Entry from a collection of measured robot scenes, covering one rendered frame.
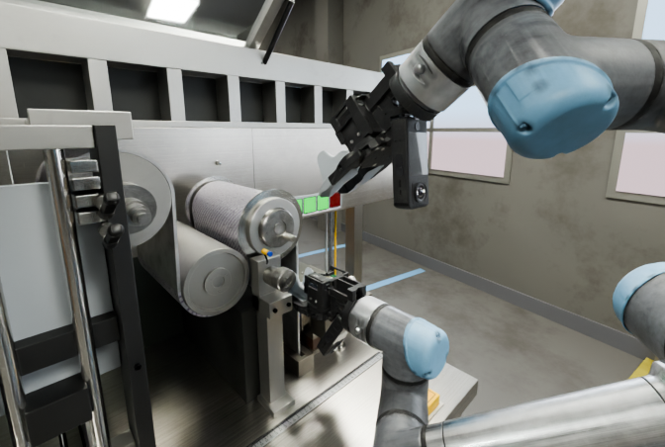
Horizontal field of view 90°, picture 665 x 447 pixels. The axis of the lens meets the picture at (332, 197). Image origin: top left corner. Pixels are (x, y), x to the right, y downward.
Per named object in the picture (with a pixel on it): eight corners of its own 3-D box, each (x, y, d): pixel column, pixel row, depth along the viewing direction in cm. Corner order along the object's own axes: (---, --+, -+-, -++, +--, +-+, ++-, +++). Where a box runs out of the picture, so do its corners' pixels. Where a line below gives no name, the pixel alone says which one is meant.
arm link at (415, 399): (373, 458, 50) (375, 394, 48) (381, 400, 60) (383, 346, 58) (427, 471, 48) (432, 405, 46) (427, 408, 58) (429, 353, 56)
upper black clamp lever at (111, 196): (105, 204, 29) (101, 190, 29) (99, 222, 32) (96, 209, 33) (123, 202, 30) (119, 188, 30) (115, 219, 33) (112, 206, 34)
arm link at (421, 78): (480, 91, 38) (445, 84, 33) (450, 118, 41) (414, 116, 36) (445, 44, 41) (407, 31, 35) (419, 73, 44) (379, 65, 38)
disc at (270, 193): (240, 272, 61) (237, 193, 58) (238, 272, 62) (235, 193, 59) (303, 253, 71) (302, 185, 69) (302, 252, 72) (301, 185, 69)
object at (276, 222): (281, 201, 63) (301, 226, 67) (275, 199, 64) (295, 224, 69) (254, 230, 60) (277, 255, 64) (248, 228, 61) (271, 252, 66)
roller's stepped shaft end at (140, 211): (130, 234, 37) (126, 207, 37) (117, 223, 42) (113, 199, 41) (160, 228, 40) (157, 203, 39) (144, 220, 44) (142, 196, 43)
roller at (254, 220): (250, 263, 61) (248, 202, 59) (194, 232, 80) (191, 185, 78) (300, 248, 69) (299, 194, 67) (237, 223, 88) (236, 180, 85)
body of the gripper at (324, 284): (329, 263, 70) (374, 282, 61) (330, 301, 71) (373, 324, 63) (300, 274, 64) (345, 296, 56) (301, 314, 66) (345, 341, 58)
